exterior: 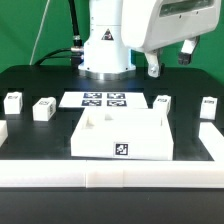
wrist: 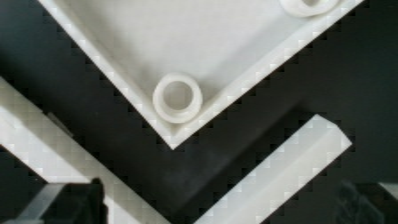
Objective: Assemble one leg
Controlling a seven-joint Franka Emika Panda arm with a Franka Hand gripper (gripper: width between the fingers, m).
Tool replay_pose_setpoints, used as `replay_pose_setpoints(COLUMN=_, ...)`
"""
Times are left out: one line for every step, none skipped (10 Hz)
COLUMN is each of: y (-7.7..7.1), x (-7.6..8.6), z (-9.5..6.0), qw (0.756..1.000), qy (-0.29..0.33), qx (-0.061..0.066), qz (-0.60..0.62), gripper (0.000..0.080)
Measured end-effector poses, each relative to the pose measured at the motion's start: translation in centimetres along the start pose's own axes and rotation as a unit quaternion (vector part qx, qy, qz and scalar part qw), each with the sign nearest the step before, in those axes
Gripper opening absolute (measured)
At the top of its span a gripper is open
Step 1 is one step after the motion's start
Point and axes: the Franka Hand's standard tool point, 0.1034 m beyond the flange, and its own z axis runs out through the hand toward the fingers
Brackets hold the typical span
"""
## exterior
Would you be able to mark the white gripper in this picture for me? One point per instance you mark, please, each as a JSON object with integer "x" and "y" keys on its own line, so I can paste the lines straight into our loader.
{"x": 151, "y": 24}

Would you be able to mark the white square table top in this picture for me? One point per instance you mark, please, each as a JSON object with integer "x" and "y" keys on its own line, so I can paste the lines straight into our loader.
{"x": 142, "y": 134}

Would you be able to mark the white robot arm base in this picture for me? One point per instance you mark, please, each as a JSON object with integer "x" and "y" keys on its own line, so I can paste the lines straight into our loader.
{"x": 105, "y": 55}

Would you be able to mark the white marker sheet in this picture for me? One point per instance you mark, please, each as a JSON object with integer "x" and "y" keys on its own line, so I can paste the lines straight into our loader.
{"x": 77, "y": 99}

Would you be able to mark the white left fence block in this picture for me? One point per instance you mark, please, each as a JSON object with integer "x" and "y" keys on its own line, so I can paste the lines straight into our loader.
{"x": 3, "y": 131}

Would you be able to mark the white front fence wall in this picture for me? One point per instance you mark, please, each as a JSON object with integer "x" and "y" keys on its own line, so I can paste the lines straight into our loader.
{"x": 110, "y": 174}

